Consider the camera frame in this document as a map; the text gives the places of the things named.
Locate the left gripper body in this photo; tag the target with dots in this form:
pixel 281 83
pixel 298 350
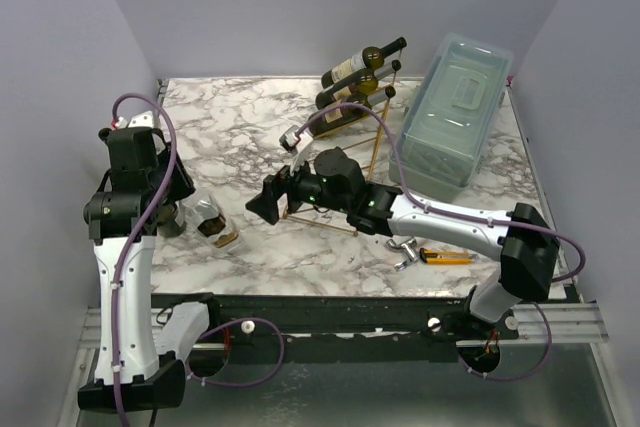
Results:
pixel 180 183

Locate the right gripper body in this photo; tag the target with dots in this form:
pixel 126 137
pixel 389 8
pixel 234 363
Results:
pixel 280 192

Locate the clear glass bottle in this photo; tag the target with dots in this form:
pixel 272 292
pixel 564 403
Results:
pixel 212 223

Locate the wine bottle brown label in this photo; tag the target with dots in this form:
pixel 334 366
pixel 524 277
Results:
pixel 364 81

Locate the wine bottle white label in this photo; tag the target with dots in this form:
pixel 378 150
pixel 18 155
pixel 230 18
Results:
pixel 369 57

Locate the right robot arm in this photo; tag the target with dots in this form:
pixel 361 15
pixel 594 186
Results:
pixel 519 239

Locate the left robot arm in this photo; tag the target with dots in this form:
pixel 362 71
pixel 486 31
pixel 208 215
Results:
pixel 138 369

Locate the rear dark wine bottle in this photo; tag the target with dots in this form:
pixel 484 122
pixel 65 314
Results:
pixel 171 220

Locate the dark wine bottle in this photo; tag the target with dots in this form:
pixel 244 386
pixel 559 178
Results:
pixel 103 134
pixel 171 220

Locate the front dark wine bottle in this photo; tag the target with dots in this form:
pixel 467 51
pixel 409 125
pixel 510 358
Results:
pixel 103 134

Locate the yellow utility knife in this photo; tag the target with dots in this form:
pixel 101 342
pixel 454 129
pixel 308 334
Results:
pixel 442 257

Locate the translucent green plastic toolbox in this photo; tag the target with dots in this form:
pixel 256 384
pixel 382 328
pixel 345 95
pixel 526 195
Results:
pixel 448 122

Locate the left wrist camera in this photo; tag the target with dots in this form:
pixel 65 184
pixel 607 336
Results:
pixel 146 119

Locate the gold wire wine rack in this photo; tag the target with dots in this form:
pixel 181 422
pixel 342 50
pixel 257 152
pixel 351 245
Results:
pixel 346 189

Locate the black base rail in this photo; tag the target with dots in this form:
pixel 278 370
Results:
pixel 313 329

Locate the aluminium frame rail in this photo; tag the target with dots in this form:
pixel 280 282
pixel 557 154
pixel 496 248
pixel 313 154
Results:
pixel 579 323

